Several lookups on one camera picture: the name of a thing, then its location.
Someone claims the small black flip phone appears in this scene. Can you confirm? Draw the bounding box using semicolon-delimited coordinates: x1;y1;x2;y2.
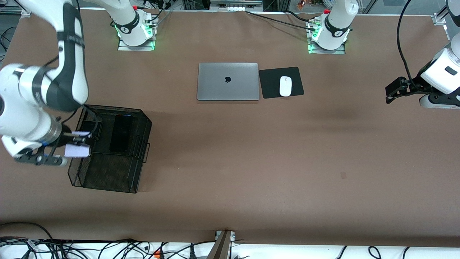
80;121;104;141

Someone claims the white flip phone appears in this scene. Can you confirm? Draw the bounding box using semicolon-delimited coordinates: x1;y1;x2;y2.
65;144;91;158

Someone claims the long black slab phone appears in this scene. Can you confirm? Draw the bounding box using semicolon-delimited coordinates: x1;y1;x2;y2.
109;115;132;154

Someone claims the black mesh two-tier tray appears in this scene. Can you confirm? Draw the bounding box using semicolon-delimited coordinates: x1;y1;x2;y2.
68;104;152;194

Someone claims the white computer mouse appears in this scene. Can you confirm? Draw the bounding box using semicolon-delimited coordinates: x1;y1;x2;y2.
280;76;292;97

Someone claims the black mouse pad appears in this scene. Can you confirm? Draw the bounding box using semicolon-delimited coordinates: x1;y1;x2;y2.
259;67;305;99

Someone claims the grey closed laptop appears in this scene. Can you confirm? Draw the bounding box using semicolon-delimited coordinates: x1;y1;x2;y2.
197;63;259;101

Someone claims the grey power strip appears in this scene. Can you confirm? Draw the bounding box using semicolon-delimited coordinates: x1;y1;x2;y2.
210;0;263;11

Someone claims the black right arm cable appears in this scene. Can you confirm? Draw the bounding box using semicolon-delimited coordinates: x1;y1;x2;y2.
42;54;101;148

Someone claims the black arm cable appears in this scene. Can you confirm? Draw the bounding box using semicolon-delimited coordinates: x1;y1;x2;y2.
396;0;419;90
42;54;101;148

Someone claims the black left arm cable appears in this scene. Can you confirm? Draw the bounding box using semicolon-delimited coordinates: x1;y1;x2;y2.
396;0;419;90

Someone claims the aluminium frame rail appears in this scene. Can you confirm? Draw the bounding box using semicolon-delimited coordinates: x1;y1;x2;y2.
432;0;460;40

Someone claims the thick black floor cable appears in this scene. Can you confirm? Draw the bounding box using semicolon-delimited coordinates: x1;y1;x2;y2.
0;222;54;242

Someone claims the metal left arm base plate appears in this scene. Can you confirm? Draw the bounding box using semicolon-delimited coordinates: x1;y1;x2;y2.
308;42;346;55

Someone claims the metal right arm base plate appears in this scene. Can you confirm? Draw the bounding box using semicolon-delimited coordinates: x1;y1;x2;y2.
118;38;156;51

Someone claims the black cable on table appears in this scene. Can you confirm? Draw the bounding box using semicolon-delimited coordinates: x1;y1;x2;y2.
245;10;314;29

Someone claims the grey camera mount pole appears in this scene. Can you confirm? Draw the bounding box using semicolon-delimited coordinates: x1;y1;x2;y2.
207;230;236;259

